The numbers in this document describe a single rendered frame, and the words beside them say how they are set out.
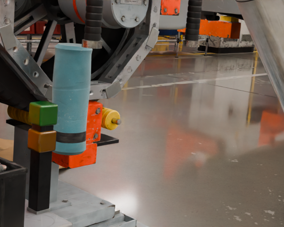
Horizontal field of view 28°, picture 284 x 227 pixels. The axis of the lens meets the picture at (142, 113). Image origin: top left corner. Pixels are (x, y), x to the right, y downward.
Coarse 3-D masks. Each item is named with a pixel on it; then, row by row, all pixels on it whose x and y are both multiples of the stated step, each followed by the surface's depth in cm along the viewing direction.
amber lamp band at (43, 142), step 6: (30, 132) 104; (36, 132) 103; (42, 132) 103; (48, 132) 103; (54, 132) 104; (30, 138) 104; (36, 138) 103; (42, 138) 103; (48, 138) 104; (54, 138) 105; (30, 144) 104; (36, 144) 103; (42, 144) 103; (48, 144) 104; (54, 144) 105; (36, 150) 103; (42, 150) 103; (48, 150) 104
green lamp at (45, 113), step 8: (32, 104) 103; (40, 104) 102; (48, 104) 102; (56, 104) 104; (32, 112) 103; (40, 112) 101; (48, 112) 102; (56, 112) 104; (32, 120) 103; (40, 120) 102; (48, 120) 103; (56, 120) 104
